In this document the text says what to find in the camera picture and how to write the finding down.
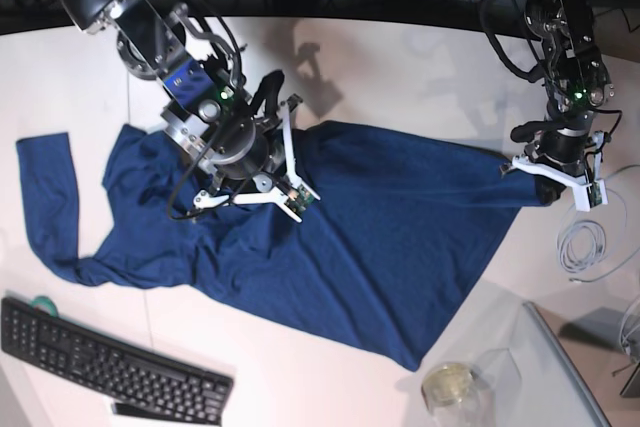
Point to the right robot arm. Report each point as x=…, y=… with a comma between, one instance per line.
x=201, y=71

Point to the grey metal stand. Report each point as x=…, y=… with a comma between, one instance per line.
x=606, y=357

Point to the blue t-shirt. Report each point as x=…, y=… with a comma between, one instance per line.
x=403, y=229

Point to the green tape roll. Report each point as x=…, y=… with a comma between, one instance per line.
x=45, y=304

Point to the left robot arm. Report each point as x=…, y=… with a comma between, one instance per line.
x=568, y=63

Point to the clear glass jar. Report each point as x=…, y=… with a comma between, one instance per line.
x=483, y=392

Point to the black keyboard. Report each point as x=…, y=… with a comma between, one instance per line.
x=141, y=382

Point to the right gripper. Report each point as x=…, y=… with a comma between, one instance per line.
x=257, y=167

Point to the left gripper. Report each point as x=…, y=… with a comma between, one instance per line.
x=564, y=161

